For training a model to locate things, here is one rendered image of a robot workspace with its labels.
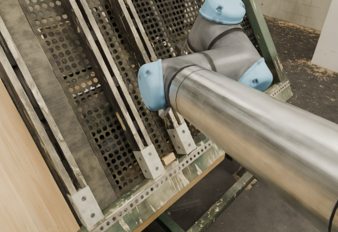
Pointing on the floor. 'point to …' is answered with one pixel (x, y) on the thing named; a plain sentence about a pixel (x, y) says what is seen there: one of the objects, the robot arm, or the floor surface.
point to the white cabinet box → (328, 39)
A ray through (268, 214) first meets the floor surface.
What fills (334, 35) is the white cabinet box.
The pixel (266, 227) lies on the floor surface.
